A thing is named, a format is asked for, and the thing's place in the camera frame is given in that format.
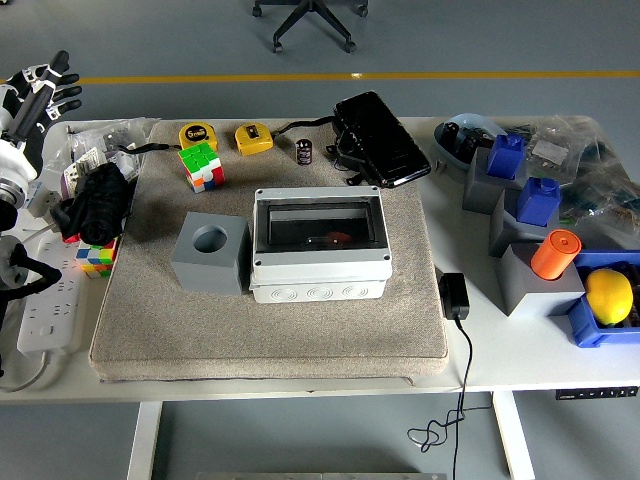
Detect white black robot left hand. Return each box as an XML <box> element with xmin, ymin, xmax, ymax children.
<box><xmin>0</xmin><ymin>49</ymin><xmax>84</xmax><ymax>187</ymax></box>

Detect transparent grey-framed box lid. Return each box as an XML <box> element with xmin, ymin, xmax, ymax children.
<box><xmin>252</xmin><ymin>187</ymin><xmax>392</xmax><ymax>271</ymax></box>

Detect white electrical junction box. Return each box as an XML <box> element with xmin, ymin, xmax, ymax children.
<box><xmin>248</xmin><ymin>187</ymin><xmax>394</xmax><ymax>305</ymax></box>

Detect white socket module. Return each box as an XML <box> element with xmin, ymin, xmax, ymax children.
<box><xmin>30</xmin><ymin>187</ymin><xmax>62</xmax><ymax>219</ymax></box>

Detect clear bags of hardware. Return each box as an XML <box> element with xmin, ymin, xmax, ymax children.
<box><xmin>47</xmin><ymin>118</ymin><xmax>159</xmax><ymax>191</ymax></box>

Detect black folded cloth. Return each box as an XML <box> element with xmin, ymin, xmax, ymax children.
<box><xmin>49</xmin><ymin>163</ymin><xmax>132</xmax><ymax>246</ymax></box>

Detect white power strip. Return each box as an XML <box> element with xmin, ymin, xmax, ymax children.
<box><xmin>17</xmin><ymin>238</ymin><xmax>84</xmax><ymax>356</ymax></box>

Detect yellow tape measure 5m label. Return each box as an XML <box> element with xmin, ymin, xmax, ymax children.
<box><xmin>112</xmin><ymin>122</ymin><xmax>221</xmax><ymax>154</ymax></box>

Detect colourful puzzle cube green face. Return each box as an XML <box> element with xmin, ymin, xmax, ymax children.
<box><xmin>177</xmin><ymin>141</ymin><xmax>226</xmax><ymax>194</ymax></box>

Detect grey block with round hole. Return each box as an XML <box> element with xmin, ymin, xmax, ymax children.
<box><xmin>171</xmin><ymin>210</ymin><xmax>251</xmax><ymax>297</ymax></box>

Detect yellow tape measure black label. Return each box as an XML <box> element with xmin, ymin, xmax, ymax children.
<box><xmin>234</xmin><ymin>123</ymin><xmax>276</xmax><ymax>157</ymax></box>

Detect white table leg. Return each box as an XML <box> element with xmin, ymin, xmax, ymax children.
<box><xmin>127</xmin><ymin>401</ymin><xmax>164</xmax><ymax>480</ymax></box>
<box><xmin>492</xmin><ymin>391</ymin><xmax>536</xmax><ymax>480</ymax></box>

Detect black office chair base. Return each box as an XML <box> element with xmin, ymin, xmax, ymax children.
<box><xmin>251</xmin><ymin>0</ymin><xmax>370</xmax><ymax>55</ymax></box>

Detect grey-brown mat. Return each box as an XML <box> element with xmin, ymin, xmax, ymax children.
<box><xmin>88</xmin><ymin>118</ymin><xmax>450</xmax><ymax>384</ymax></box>

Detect glossy black case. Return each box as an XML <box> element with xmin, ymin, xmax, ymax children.
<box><xmin>327</xmin><ymin>90</ymin><xmax>432</xmax><ymax>189</ymax></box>

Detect black power adapter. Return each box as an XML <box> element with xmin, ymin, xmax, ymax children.
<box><xmin>438</xmin><ymin>272</ymin><xmax>471</xmax><ymax>321</ymax></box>

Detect light blue bowl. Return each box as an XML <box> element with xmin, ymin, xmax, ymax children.
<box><xmin>433</xmin><ymin>112</ymin><xmax>506</xmax><ymax>174</ymax></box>

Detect grey block holder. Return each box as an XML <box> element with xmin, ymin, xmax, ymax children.
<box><xmin>497</xmin><ymin>242</ymin><xmax>587</xmax><ymax>317</ymax></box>
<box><xmin>488</xmin><ymin>187</ymin><xmax>566</xmax><ymax>259</ymax></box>
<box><xmin>462</xmin><ymin>147</ymin><xmax>526</xmax><ymax>216</ymax></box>

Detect blue plastic block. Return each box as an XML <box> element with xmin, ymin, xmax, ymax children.
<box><xmin>485</xmin><ymin>133</ymin><xmax>527</xmax><ymax>180</ymax></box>
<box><xmin>516</xmin><ymin>176</ymin><xmax>561</xmax><ymax>225</ymax></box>

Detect clear bags of parts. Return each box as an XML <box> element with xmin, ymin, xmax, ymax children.
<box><xmin>504</xmin><ymin>115</ymin><xmax>640</xmax><ymax>251</ymax></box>

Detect blue plastic bin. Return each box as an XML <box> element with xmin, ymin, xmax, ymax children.
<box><xmin>565</xmin><ymin>249</ymin><xmax>640</xmax><ymax>349</ymax></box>

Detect yellow lemon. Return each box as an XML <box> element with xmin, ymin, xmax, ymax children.
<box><xmin>583</xmin><ymin>268</ymin><xmax>635</xmax><ymax>326</ymax></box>

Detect black table control panel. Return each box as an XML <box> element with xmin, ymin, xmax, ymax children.
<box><xmin>554</xmin><ymin>385</ymin><xmax>640</xmax><ymax>401</ymax></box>

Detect black adapter cord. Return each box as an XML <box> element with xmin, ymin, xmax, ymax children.
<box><xmin>407</xmin><ymin>317</ymin><xmax>494</xmax><ymax>480</ymax></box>

